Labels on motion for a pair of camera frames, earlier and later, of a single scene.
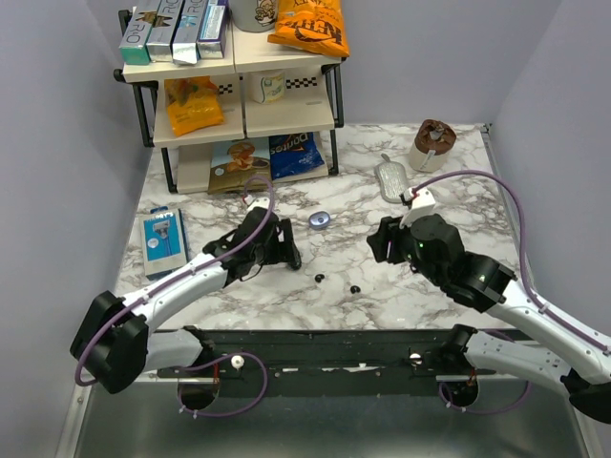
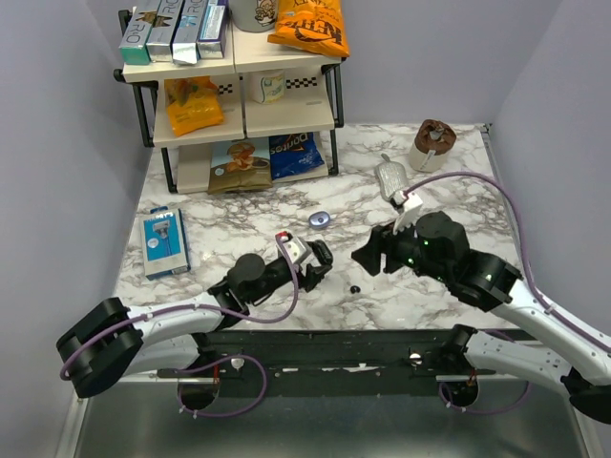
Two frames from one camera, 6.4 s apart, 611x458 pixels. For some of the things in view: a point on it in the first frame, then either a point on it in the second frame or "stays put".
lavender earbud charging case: [319, 220] stays put
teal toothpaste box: [134, 48] stays put
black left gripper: [280, 253] -> [312, 276]
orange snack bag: [194, 103] stays put
